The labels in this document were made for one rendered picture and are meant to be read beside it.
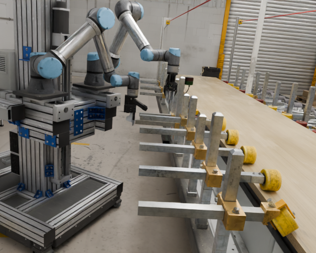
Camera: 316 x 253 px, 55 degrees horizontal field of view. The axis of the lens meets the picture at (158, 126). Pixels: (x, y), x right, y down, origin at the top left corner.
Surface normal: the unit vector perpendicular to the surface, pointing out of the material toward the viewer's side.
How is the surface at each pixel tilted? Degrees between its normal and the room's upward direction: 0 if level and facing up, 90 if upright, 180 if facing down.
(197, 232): 0
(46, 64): 95
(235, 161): 90
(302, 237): 0
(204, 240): 0
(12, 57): 90
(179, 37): 90
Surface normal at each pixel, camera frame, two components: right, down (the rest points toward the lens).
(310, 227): 0.09, -0.95
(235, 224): 0.05, 0.29
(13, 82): 0.88, 0.21
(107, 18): 0.66, 0.18
